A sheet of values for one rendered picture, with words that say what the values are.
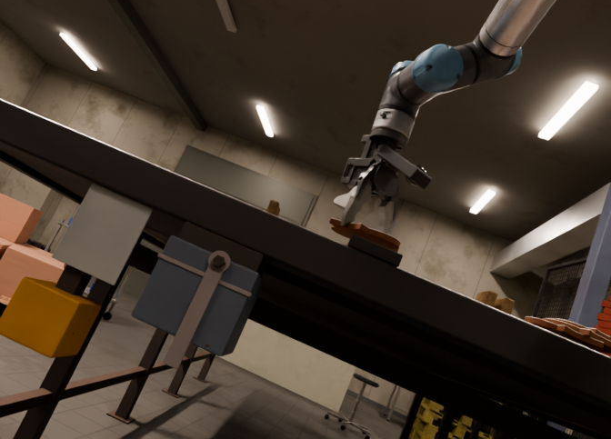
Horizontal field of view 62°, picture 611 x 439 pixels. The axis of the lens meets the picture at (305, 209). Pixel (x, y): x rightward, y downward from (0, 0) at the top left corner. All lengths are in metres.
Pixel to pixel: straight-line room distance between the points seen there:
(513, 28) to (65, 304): 0.80
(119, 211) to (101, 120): 11.86
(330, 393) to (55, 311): 6.23
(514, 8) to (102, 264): 0.74
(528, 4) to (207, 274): 0.63
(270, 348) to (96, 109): 7.79
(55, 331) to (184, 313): 0.17
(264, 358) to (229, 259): 6.25
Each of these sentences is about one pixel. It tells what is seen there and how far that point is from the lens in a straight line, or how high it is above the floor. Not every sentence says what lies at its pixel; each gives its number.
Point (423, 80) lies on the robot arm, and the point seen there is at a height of 1.25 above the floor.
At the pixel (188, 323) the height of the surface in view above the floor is 0.73.
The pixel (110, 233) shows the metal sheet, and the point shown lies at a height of 0.80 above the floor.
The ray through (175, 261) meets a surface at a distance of 0.71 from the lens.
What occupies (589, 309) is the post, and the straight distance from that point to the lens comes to 3.04.
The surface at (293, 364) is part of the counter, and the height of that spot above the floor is 0.30.
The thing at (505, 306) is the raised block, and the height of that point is 0.95.
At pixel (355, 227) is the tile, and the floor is 0.98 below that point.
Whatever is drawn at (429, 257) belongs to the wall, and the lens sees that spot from 10.50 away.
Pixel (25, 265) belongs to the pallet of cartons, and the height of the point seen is 0.40.
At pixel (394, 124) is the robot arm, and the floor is 1.20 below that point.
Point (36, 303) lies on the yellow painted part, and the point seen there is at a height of 0.68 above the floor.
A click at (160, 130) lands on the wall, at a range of 11.96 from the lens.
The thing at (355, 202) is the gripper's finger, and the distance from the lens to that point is 0.89.
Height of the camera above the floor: 0.79
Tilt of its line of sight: 12 degrees up
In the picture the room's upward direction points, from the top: 24 degrees clockwise
